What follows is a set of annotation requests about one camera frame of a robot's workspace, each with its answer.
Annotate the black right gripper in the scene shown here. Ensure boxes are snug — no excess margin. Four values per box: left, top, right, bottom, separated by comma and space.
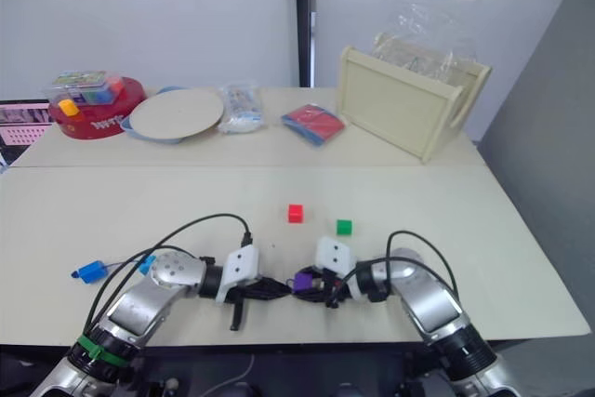
291, 265, 353, 311

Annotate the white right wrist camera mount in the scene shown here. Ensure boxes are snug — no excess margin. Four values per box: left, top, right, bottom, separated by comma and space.
315, 237, 362, 300

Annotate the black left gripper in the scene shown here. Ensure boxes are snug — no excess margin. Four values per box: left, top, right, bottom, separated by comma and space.
227, 276, 293, 332

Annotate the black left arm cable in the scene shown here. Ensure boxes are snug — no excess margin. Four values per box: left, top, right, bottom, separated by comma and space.
83, 213, 255, 337

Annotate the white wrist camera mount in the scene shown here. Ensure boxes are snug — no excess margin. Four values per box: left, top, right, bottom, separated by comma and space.
216, 244, 260, 306
315, 237, 362, 300

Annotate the dark vertical post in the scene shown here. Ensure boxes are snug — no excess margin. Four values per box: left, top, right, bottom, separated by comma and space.
295, 0, 320, 88

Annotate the thin white cable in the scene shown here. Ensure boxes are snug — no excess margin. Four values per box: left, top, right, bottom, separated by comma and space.
222, 353, 257, 384

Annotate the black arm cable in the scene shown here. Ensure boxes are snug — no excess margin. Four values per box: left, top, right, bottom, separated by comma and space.
83, 213, 255, 337
385, 229, 461, 305

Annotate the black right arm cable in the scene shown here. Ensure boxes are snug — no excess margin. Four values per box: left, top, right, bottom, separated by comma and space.
385, 229, 461, 305

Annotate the round beige plate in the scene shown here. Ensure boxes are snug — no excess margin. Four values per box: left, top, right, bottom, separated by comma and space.
128, 87, 224, 140

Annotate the clear plastic box of blocks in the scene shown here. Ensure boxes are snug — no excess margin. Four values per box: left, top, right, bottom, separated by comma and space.
44, 70, 129, 108

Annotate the clear plastic bag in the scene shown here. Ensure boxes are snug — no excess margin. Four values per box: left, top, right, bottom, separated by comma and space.
371, 1, 480, 87

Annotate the white plastic packet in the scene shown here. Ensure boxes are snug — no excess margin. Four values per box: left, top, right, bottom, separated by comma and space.
217, 82, 269, 136

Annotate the cream wooden crate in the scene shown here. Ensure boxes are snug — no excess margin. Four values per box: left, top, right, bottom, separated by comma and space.
337, 33, 493, 165

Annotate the red and blue packet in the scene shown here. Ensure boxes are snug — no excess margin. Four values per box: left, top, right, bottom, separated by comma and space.
280, 101, 349, 150

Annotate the purple threading block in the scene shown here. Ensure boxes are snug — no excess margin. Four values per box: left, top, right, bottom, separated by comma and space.
293, 272, 315, 294

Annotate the pink perforated board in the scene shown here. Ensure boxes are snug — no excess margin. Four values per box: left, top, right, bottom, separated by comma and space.
0, 99, 52, 150

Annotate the red round tin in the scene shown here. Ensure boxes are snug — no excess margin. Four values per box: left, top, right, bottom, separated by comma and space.
47, 74, 146, 141

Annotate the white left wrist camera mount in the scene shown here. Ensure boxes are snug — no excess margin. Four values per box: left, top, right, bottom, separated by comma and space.
216, 244, 260, 306

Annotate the dark rounded shape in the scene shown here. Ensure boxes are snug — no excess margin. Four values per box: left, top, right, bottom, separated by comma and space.
217, 380, 256, 397

